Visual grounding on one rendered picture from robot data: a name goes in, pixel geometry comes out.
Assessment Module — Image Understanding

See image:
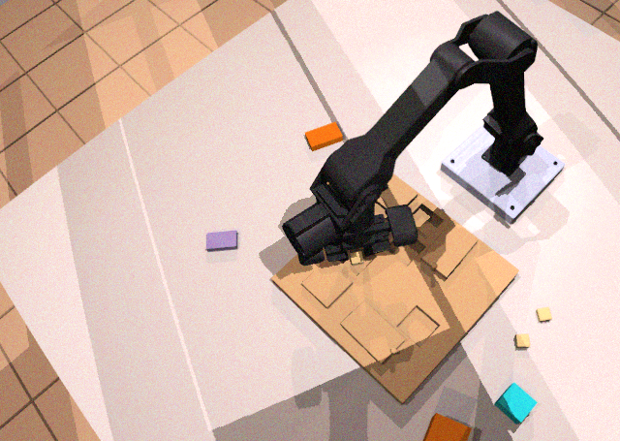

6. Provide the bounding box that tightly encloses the tan square puzzle board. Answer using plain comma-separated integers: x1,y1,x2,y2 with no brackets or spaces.
271,174,519,405

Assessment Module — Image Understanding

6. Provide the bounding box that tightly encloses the teal cube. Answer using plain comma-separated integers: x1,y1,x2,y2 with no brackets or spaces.
494,383,538,425

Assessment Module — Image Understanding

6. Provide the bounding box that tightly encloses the orange cube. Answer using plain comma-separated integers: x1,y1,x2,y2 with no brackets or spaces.
423,413,471,441

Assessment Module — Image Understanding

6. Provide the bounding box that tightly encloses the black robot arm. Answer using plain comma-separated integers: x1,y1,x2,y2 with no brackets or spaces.
282,11,544,260

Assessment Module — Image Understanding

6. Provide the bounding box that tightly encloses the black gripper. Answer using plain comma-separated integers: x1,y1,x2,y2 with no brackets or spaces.
297,205,418,266

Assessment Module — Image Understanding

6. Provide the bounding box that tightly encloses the orange flat panel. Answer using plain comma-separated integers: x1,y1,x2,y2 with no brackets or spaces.
305,122,343,151

